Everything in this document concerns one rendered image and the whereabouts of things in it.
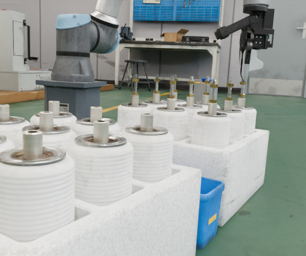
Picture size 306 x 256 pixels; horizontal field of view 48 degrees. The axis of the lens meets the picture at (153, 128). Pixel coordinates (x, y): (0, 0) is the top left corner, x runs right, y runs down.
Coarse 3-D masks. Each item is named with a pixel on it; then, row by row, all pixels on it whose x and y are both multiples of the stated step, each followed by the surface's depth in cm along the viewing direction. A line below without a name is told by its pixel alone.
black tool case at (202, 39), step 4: (184, 36) 525; (188, 36) 525; (192, 36) 524; (196, 36) 524; (184, 40) 526; (188, 40) 524; (192, 40) 524; (196, 40) 521; (200, 40) 523; (204, 40) 523; (208, 40) 537
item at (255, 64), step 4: (244, 52) 100; (252, 52) 100; (256, 52) 100; (244, 56) 100; (252, 56) 100; (256, 56) 100; (252, 60) 101; (256, 60) 100; (260, 60) 101; (244, 64) 100; (248, 64) 100; (252, 64) 101; (256, 64) 101; (260, 64) 101; (244, 68) 100; (248, 68) 100; (252, 68) 101; (256, 68) 101; (260, 68) 101; (244, 72) 101; (244, 76) 102; (244, 80) 103
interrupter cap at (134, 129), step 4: (128, 128) 60; (132, 128) 60; (136, 128) 60; (156, 128) 61; (160, 128) 61; (164, 128) 61; (128, 132) 57; (132, 132) 56; (136, 132) 56; (140, 132) 56; (144, 132) 57; (148, 132) 57; (152, 132) 57; (156, 132) 57; (160, 132) 57; (164, 132) 57
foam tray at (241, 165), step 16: (176, 144) 83; (192, 144) 83; (240, 144) 86; (256, 144) 97; (176, 160) 84; (192, 160) 81; (208, 160) 79; (224, 160) 77; (240, 160) 85; (256, 160) 99; (208, 176) 80; (224, 176) 77; (240, 176) 87; (256, 176) 102; (224, 192) 78; (240, 192) 89; (224, 208) 79; (224, 224) 81
